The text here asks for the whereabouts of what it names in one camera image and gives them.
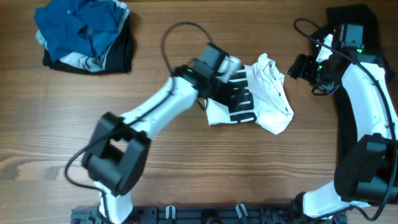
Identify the left black cable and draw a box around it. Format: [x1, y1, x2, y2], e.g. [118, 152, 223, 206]
[64, 21, 215, 224]

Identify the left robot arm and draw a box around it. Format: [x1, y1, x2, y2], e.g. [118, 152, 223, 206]
[82, 44, 241, 223]

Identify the blue polo shirt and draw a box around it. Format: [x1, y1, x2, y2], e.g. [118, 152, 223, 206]
[34, 0, 125, 61]

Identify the white t-shirt black print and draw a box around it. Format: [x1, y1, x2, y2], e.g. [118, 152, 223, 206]
[206, 53, 294, 134]

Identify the black folded garment left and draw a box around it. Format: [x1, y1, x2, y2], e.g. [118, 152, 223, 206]
[42, 12, 134, 75]

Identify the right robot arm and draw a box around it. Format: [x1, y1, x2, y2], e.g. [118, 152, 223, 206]
[288, 23, 397, 220]

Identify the black cable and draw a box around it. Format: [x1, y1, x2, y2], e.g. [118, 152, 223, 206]
[293, 17, 398, 222]
[64, 21, 215, 224]

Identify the black garment right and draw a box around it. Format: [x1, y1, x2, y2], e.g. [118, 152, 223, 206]
[309, 4, 397, 182]

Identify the right black cable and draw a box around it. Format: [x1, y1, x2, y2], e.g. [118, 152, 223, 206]
[293, 17, 398, 222]

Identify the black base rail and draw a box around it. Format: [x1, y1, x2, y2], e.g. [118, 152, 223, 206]
[70, 203, 348, 224]

